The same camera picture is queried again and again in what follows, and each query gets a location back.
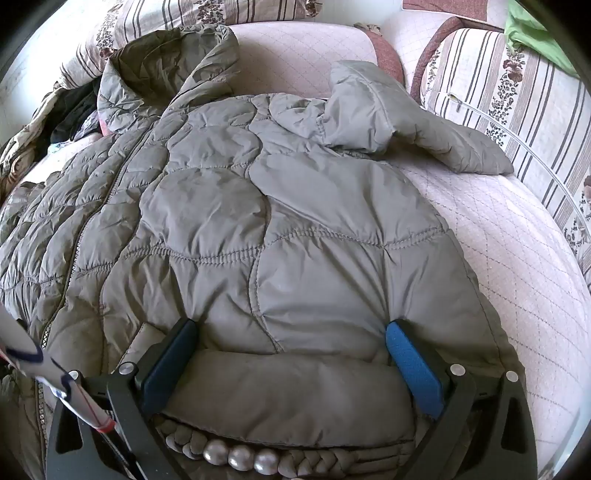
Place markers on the olive quilted down jacket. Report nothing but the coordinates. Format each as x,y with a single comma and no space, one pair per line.
277,207

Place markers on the green padded cloth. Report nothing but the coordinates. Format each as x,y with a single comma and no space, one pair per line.
531,32

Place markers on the black clothes pile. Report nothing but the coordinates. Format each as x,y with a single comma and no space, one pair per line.
78,115

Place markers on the pink quilted sofa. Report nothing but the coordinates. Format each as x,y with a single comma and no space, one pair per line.
485,230

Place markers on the beige patterned blanket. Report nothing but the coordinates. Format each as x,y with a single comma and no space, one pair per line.
23,147

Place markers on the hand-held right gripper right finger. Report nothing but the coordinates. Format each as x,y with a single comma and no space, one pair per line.
411,364

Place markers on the striped floral pillow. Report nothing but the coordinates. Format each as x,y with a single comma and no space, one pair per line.
138,23
508,92

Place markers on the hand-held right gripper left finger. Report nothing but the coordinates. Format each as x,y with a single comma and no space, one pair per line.
166,364

